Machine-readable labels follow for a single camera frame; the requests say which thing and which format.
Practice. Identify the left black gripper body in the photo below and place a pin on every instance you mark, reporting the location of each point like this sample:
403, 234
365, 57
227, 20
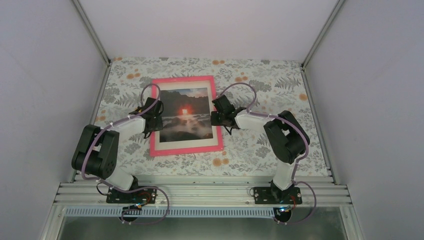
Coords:
157, 126

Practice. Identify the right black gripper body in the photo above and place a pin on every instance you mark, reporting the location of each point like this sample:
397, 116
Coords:
217, 122

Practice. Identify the white photo mat board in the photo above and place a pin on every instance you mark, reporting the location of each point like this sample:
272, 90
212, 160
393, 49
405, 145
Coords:
159, 146

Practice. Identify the sunset photo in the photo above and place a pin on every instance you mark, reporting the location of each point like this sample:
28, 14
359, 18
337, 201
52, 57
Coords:
186, 115

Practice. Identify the pink picture frame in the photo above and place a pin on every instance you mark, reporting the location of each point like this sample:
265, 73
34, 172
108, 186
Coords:
155, 93

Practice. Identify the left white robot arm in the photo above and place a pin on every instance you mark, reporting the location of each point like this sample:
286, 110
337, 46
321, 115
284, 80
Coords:
96, 154

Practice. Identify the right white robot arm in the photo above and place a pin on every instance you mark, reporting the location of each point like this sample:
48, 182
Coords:
286, 137

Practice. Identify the floral patterned table mat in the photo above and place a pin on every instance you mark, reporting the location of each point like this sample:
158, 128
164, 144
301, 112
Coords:
271, 86

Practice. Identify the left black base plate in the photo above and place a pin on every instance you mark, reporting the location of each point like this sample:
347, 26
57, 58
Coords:
144, 196

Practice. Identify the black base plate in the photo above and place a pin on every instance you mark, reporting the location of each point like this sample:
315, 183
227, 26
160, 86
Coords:
275, 196
144, 196

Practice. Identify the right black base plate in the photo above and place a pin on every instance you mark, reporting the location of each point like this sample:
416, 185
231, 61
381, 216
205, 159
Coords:
275, 196

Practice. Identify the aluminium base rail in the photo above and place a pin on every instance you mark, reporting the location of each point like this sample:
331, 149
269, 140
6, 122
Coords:
198, 197

